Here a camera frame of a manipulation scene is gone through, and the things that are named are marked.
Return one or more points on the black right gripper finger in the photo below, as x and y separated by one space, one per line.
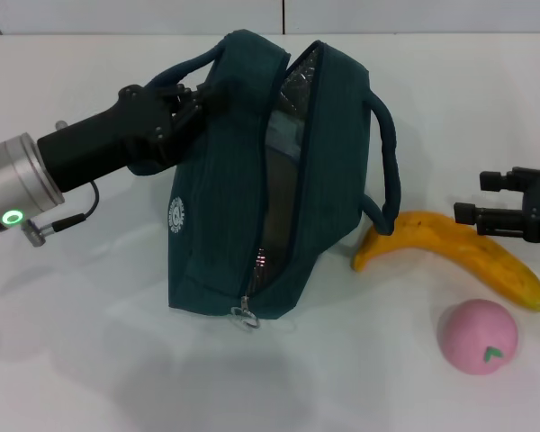
492 182
499 221

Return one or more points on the pink toy peach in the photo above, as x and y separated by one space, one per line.
472 333

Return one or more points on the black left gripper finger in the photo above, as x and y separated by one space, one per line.
207 99
193 122

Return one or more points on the yellow toy banana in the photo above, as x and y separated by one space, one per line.
432 229

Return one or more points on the dark teal insulated lunch bag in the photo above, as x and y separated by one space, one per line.
216 189

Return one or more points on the silver left gripper connector stub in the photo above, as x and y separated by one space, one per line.
60 124

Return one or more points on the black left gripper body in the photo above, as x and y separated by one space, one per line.
103 135

